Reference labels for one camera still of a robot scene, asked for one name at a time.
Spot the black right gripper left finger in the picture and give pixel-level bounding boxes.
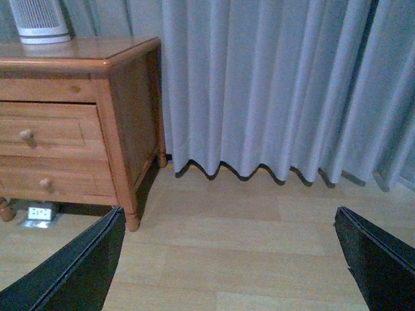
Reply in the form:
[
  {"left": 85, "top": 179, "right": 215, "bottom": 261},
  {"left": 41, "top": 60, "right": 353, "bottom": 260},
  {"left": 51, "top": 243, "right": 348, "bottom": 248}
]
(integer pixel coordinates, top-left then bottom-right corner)
[{"left": 1, "top": 207, "right": 125, "bottom": 310}]

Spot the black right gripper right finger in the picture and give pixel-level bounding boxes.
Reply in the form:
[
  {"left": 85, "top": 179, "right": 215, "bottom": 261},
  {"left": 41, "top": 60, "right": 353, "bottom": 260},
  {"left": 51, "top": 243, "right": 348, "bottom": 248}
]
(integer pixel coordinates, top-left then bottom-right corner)
[{"left": 334, "top": 207, "right": 414, "bottom": 310}]

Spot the lower drawer wooden knob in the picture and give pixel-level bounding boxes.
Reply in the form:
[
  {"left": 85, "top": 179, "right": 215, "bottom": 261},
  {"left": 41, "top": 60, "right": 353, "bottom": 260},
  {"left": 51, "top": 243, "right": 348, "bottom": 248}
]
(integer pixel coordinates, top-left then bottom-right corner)
[{"left": 39, "top": 178, "right": 54, "bottom": 193}]

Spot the drawer wooden knob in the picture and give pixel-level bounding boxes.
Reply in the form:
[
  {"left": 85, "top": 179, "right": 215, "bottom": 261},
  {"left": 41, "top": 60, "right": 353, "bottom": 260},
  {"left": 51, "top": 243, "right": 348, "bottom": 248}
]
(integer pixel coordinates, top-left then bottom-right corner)
[
  {"left": 19, "top": 129, "right": 37, "bottom": 148},
  {"left": 39, "top": 178, "right": 54, "bottom": 193}
]

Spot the upper drawer wooden knob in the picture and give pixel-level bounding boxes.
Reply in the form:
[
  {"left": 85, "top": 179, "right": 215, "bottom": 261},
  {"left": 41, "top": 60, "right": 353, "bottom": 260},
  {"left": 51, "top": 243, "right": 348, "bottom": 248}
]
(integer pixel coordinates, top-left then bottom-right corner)
[{"left": 19, "top": 129, "right": 37, "bottom": 148}]

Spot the floor power socket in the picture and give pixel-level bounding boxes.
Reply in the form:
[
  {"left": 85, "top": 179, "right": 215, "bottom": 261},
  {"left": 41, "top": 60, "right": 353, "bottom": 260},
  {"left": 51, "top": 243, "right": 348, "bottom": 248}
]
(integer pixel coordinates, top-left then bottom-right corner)
[{"left": 19, "top": 205, "right": 60, "bottom": 229}]

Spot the wooden nightstand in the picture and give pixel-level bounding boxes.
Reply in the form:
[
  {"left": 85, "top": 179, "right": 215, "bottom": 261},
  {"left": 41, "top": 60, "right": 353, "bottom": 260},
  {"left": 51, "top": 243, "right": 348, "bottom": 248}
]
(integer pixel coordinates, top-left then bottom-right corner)
[{"left": 1, "top": 37, "right": 167, "bottom": 231}]

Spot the grey curtain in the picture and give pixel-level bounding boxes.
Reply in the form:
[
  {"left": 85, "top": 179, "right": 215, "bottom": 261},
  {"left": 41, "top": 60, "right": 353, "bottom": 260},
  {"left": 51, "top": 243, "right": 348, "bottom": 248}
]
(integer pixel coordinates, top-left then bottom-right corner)
[{"left": 0, "top": 0, "right": 415, "bottom": 192}]

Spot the white slatted air purifier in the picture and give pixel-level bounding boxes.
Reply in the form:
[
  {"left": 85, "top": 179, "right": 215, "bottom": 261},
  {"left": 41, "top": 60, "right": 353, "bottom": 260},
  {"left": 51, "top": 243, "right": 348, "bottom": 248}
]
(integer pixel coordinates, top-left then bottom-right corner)
[{"left": 9, "top": 0, "right": 71, "bottom": 45}]

